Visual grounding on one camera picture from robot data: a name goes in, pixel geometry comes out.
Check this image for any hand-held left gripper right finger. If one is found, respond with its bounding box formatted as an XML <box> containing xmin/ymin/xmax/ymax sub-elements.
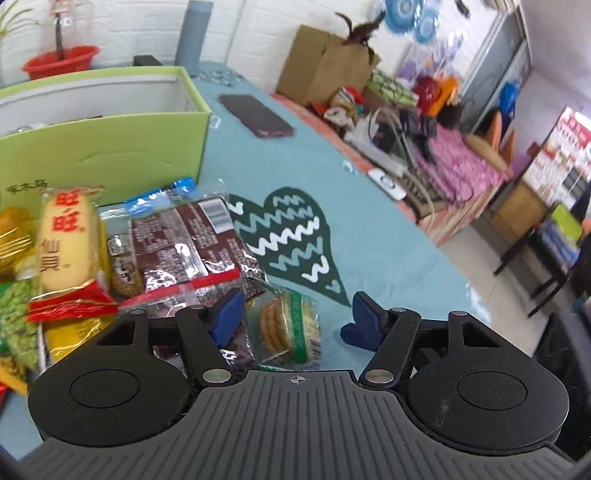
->
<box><xmin>340</xmin><ymin>292</ymin><xmax>504</xmax><ymax>388</ymax></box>

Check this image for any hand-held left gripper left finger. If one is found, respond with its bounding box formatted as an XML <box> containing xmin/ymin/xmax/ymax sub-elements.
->
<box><xmin>95</xmin><ymin>288</ymin><xmax>245</xmax><ymax>387</ymax></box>

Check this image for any green edged cookie packet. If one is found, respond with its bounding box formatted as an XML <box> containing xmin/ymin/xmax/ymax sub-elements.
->
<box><xmin>247</xmin><ymin>286</ymin><xmax>322</xmax><ymax>370</ymax></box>

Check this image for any brown snack packet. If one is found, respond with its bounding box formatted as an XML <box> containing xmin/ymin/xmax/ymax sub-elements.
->
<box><xmin>131</xmin><ymin>196</ymin><xmax>269</xmax><ymax>303</ymax></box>

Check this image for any yellow snack packet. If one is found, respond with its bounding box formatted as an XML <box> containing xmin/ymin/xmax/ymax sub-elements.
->
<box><xmin>44</xmin><ymin>316</ymin><xmax>122</xmax><ymax>366</ymax></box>

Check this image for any yellow red rice cracker packet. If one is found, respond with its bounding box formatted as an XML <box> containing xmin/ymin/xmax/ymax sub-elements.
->
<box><xmin>28</xmin><ymin>187</ymin><xmax>118</xmax><ymax>324</ymax></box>

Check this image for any green cardboard box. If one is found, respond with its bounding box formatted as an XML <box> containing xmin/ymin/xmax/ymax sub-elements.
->
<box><xmin>0</xmin><ymin>66</ymin><xmax>213</xmax><ymax>217</ymax></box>

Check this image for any golden snack packet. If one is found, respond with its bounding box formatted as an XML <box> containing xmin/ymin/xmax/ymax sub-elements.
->
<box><xmin>0</xmin><ymin>207</ymin><xmax>41</xmax><ymax>278</ymax></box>

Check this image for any round brown biscuit packet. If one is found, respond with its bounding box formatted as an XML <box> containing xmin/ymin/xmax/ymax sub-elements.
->
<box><xmin>107</xmin><ymin>234</ymin><xmax>145</xmax><ymax>298</ymax></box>

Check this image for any white round device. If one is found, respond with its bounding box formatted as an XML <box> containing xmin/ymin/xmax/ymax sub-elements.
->
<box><xmin>367</xmin><ymin>168</ymin><xmax>407</xmax><ymax>201</ymax></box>

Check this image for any blue wrapper snack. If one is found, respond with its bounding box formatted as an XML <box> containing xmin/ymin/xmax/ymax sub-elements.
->
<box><xmin>98</xmin><ymin>176</ymin><xmax>197</xmax><ymax>219</ymax></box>

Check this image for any white power strip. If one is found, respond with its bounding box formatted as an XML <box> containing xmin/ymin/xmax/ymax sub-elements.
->
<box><xmin>344</xmin><ymin>130</ymin><xmax>408</xmax><ymax>177</ymax></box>

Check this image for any purple patterned cloth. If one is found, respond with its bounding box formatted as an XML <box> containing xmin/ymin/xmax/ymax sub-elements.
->
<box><xmin>416</xmin><ymin>124</ymin><xmax>514</xmax><ymax>205</ymax></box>

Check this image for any black stool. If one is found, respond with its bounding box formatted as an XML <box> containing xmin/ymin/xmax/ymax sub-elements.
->
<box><xmin>493</xmin><ymin>203</ymin><xmax>583</xmax><ymax>317</ymax></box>

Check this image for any wooden cabinet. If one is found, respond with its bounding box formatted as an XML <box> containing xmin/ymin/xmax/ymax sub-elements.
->
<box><xmin>491</xmin><ymin>179</ymin><xmax>550</xmax><ymax>232</ymax></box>

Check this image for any black smartphone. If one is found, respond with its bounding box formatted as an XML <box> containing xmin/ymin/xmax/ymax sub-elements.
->
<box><xmin>218</xmin><ymin>93</ymin><xmax>295</xmax><ymax>139</ymax></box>

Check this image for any dark office chair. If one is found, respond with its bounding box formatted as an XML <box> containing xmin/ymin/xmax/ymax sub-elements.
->
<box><xmin>533</xmin><ymin>311</ymin><xmax>591</xmax><ymax>464</ymax></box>

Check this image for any green pea snack packet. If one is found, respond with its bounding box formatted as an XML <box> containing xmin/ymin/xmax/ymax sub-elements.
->
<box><xmin>0</xmin><ymin>279</ymin><xmax>44</xmax><ymax>370</ymax></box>

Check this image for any orange cushion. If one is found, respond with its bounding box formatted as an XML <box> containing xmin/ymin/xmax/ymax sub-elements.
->
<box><xmin>480</xmin><ymin>111</ymin><xmax>519</xmax><ymax>154</ymax></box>

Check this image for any green patterned bag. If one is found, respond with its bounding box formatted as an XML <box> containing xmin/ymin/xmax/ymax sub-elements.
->
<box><xmin>365</xmin><ymin>69</ymin><xmax>419</xmax><ymax>110</ymax></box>

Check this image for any red orange toy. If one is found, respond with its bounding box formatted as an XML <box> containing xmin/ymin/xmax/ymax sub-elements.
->
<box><xmin>412</xmin><ymin>75</ymin><xmax>462</xmax><ymax>117</ymax></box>

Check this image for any cluster of glass beads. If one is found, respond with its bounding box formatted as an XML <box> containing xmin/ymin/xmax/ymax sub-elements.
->
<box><xmin>196</xmin><ymin>69</ymin><xmax>243</xmax><ymax>86</ymax></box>

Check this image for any brown cardboard box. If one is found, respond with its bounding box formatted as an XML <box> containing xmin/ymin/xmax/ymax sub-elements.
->
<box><xmin>276</xmin><ymin>24</ymin><xmax>382</xmax><ymax>108</ymax></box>

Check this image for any printed poster board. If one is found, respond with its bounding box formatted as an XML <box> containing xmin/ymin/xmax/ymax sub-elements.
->
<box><xmin>524</xmin><ymin>105</ymin><xmax>591</xmax><ymax>209</ymax></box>

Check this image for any grey cylindrical bottle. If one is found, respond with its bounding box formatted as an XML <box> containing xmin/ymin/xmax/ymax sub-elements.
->
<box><xmin>174</xmin><ymin>0</ymin><xmax>214</xmax><ymax>68</ymax></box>

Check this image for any dark dried plant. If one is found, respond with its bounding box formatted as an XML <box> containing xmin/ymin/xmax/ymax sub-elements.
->
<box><xmin>335</xmin><ymin>11</ymin><xmax>387</xmax><ymax>48</ymax></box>

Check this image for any grey wardrobe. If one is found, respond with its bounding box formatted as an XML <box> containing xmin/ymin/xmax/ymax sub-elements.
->
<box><xmin>462</xmin><ymin>8</ymin><xmax>533</xmax><ymax>126</ymax></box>

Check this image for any red plastic basin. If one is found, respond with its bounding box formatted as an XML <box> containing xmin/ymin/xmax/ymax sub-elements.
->
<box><xmin>22</xmin><ymin>45</ymin><xmax>100</xmax><ymax>81</ymax></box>

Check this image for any vase with yellow flowers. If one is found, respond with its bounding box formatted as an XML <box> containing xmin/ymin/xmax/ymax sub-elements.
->
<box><xmin>0</xmin><ymin>0</ymin><xmax>23</xmax><ymax>41</ymax></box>

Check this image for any blue round wall decoration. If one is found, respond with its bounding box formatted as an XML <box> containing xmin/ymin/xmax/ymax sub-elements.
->
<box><xmin>369</xmin><ymin>0</ymin><xmax>445</xmax><ymax>45</ymax></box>

